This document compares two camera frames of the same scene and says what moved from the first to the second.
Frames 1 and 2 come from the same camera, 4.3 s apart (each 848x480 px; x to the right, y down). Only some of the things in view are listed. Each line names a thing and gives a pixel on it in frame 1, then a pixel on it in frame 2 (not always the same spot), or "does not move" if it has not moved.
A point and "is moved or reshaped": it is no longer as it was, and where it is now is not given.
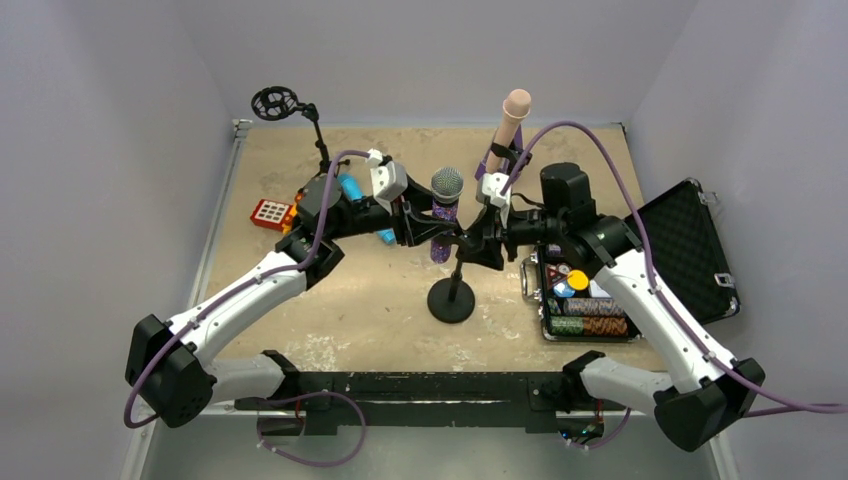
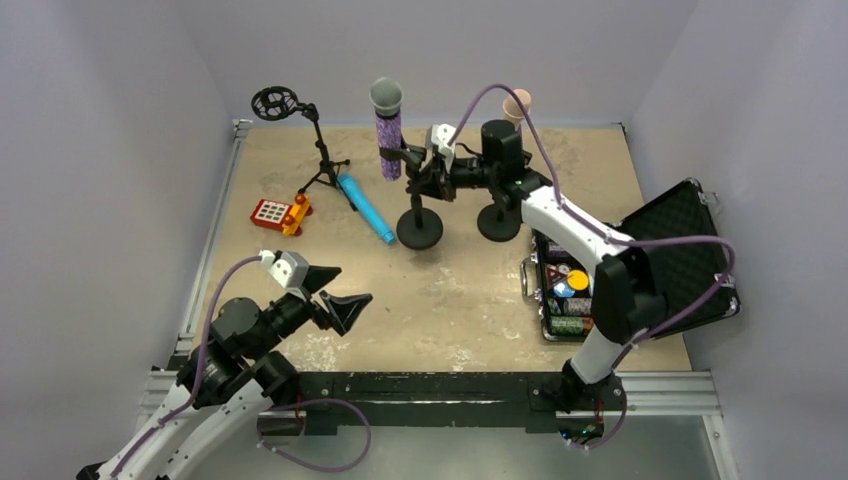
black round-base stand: (452, 300) is moved or reshaped
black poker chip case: (576, 302) does not move
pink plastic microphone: (516, 105) does not move
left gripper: (408, 223) to (315, 302)
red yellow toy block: (275, 215) does not move
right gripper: (497, 232) to (423, 172)
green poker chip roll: (567, 324) does not move
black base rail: (323, 402) does not move
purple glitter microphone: (446, 187) to (387, 96)
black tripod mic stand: (277, 102) does not move
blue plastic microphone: (355, 193) does not move
